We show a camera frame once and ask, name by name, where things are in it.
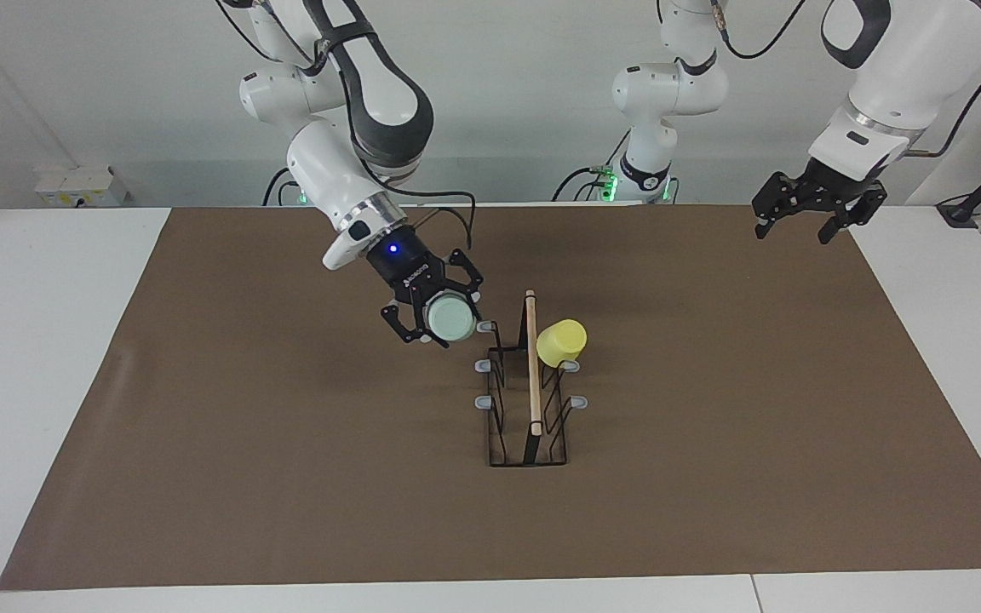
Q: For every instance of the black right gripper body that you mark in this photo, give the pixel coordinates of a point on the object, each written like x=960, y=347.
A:
x=414, y=268

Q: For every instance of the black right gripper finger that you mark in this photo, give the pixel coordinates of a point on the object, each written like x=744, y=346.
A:
x=467, y=274
x=408, y=323

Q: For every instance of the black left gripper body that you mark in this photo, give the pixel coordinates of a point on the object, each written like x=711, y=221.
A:
x=835, y=187

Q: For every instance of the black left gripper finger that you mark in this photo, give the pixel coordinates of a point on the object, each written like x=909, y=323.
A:
x=780, y=196
x=852, y=214

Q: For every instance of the pale green plastic cup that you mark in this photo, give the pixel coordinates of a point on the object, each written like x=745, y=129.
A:
x=451, y=319

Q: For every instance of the yellow plastic cup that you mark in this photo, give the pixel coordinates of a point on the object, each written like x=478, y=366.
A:
x=561, y=342

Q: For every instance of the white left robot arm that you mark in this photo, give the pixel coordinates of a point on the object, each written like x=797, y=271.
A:
x=882, y=68

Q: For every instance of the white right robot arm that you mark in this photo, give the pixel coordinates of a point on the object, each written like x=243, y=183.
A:
x=329, y=162

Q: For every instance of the brown table mat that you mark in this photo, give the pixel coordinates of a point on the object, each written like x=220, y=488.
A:
x=286, y=468

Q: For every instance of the white power socket box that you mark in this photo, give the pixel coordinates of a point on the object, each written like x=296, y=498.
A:
x=73, y=187

